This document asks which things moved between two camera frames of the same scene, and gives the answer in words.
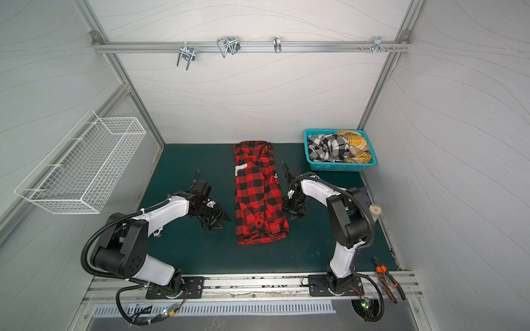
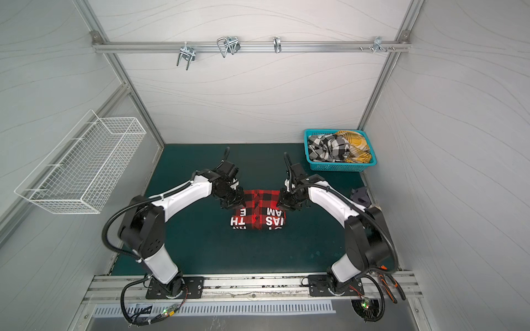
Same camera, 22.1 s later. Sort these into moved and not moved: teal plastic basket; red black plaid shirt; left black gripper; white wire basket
Moved: red black plaid shirt; left black gripper
Not moved: teal plastic basket; white wire basket
